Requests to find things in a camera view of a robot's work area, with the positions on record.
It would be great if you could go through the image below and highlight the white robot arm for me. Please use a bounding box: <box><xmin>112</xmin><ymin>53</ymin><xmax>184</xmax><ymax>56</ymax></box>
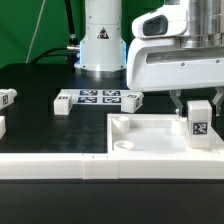
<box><xmin>75</xmin><ymin>0</ymin><xmax>224</xmax><ymax>111</ymax></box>

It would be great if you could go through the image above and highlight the white thin cable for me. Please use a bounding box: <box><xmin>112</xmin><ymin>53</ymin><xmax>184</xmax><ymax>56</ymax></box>
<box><xmin>25</xmin><ymin>0</ymin><xmax>48</xmax><ymax>64</ymax></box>

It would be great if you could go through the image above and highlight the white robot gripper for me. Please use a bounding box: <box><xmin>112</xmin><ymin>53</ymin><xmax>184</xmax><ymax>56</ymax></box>
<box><xmin>126</xmin><ymin>7</ymin><xmax>224</xmax><ymax>116</ymax></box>

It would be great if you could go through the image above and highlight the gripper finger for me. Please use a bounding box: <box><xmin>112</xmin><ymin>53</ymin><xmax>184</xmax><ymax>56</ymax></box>
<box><xmin>212</xmin><ymin>87</ymin><xmax>224</xmax><ymax>116</ymax></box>

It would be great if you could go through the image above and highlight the black cable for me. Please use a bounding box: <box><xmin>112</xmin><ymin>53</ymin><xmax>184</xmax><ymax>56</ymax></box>
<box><xmin>30</xmin><ymin>0</ymin><xmax>80</xmax><ymax>65</ymax></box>

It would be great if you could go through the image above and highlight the white L-shaped obstacle fence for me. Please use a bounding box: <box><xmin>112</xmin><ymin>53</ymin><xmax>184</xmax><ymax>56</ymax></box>
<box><xmin>0</xmin><ymin>148</ymin><xmax>224</xmax><ymax>180</ymax></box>

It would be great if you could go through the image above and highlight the white square tabletop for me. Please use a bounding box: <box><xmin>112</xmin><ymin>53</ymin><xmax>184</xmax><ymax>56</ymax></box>
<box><xmin>107</xmin><ymin>114</ymin><xmax>224</xmax><ymax>154</ymax></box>

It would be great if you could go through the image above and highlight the white fiducial tag sheet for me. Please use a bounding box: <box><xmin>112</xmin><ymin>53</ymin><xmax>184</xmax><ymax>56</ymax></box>
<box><xmin>59</xmin><ymin>89</ymin><xmax>136</xmax><ymax>105</ymax></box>

